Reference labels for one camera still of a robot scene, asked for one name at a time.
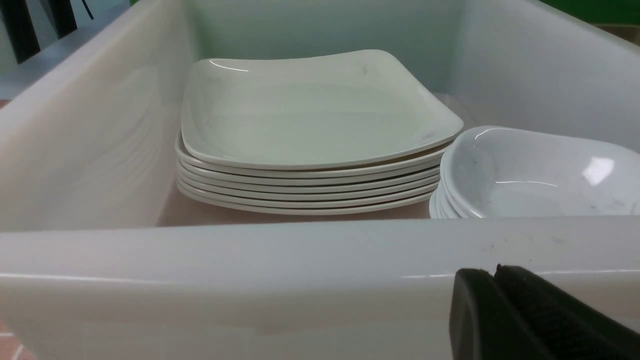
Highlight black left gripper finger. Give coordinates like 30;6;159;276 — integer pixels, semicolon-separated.
448;264;640;360

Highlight top stacked white plate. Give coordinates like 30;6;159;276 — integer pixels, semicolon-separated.
181;49;464;171

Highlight lower stacked white bowls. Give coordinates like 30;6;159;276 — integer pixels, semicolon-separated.
429;182;463;219

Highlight top stacked white bowl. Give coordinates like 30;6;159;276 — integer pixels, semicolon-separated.
440;126;640;218

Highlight lower stacked white plates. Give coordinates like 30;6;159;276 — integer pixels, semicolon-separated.
174;135;450;216

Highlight green backdrop cloth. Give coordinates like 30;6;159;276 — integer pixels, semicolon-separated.
542;0;640;25

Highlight large white plastic bin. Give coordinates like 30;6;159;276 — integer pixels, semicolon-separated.
1;0;639;360

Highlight pink checkered tablecloth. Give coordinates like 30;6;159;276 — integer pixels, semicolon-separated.
0;322;35;360

